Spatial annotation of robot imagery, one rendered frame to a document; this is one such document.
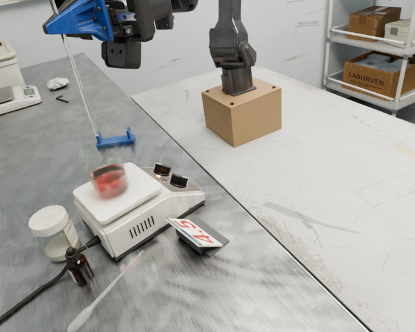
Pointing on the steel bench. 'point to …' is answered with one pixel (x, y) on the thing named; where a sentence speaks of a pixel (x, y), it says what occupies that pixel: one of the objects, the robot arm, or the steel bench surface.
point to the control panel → (169, 181)
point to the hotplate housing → (139, 221)
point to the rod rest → (120, 138)
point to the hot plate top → (136, 176)
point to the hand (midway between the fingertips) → (69, 24)
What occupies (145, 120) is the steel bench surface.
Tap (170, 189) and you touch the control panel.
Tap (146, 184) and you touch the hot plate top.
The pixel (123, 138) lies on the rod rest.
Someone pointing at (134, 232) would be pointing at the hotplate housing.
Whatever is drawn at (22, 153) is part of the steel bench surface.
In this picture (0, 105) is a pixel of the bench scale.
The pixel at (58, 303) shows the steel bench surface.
